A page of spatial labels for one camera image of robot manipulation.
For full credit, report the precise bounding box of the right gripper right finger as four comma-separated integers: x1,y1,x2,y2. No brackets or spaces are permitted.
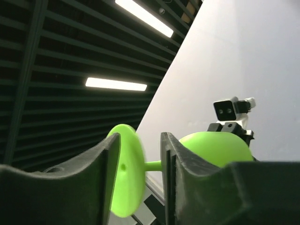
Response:
160,132,300,225

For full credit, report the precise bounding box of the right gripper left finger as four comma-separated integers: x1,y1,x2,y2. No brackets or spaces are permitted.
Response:
0,134,120,225

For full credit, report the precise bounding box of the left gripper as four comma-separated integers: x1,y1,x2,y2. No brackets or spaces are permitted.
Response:
206,121,255,162

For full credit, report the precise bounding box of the green wine glass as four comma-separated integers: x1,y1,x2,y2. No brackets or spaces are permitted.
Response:
108,124,253,218

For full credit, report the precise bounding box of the ceiling light strip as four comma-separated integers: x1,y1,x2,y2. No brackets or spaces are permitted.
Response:
85,77,147,91
115,0,174,38

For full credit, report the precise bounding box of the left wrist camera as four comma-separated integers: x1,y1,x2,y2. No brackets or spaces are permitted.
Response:
213,97,256,121

